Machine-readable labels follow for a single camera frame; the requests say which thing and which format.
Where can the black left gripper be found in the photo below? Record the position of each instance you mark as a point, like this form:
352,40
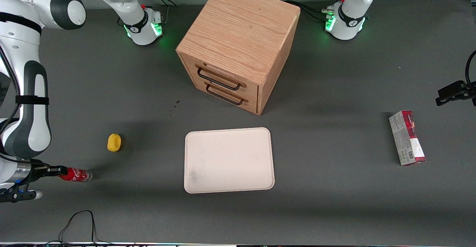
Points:
454,92

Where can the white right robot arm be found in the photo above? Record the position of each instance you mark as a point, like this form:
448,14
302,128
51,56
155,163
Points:
29,102

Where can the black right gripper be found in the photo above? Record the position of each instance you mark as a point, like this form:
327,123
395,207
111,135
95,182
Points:
38,172

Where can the red and grey carton box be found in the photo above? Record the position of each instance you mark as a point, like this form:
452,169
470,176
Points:
407,139

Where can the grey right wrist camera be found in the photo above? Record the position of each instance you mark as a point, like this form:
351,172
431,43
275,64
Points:
32,194

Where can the wooden drawer cabinet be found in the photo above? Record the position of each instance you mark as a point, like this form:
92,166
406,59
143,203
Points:
238,27

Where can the wooden drawer front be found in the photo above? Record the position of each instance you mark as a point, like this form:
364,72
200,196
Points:
238,103
223,74

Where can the yellow lemon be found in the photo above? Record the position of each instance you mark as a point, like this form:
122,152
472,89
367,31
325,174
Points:
114,143

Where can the beige rectangular tray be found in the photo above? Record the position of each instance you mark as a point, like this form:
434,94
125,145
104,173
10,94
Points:
228,161

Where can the red coke bottle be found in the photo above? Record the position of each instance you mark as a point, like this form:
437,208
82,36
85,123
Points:
78,175

